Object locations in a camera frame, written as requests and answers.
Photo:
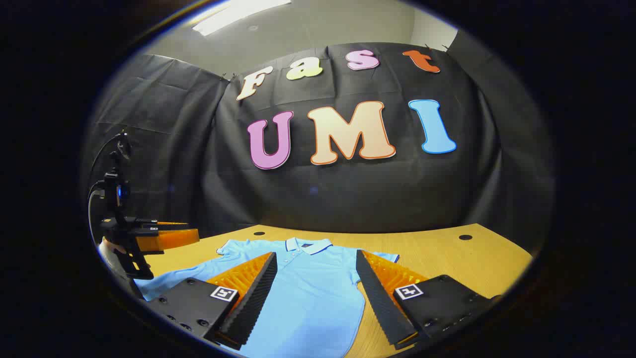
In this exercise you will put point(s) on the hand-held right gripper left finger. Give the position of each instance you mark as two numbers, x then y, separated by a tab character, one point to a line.
253	303

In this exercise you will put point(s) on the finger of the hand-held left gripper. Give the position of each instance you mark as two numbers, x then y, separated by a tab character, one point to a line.
171	223
169	239

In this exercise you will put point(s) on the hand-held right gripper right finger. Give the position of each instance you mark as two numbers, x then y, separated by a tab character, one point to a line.
380	303

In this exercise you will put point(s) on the light blue T-shirt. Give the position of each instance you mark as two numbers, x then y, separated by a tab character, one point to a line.
313	298

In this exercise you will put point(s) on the black backdrop cloth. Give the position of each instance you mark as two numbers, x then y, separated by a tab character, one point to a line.
348	194

